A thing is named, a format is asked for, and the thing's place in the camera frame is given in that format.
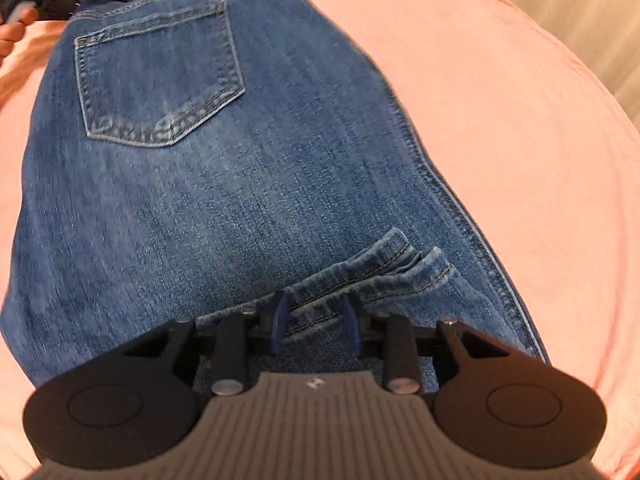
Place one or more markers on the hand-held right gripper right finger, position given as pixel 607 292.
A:
pixel 353 327

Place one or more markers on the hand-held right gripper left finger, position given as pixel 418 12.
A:
pixel 278 322

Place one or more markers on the blue denim pants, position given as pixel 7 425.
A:
pixel 240 185

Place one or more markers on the person's left hand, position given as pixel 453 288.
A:
pixel 9 40

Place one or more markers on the orange bed sheet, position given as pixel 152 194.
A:
pixel 525 185

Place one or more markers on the beige pleated curtain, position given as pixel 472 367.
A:
pixel 580 15

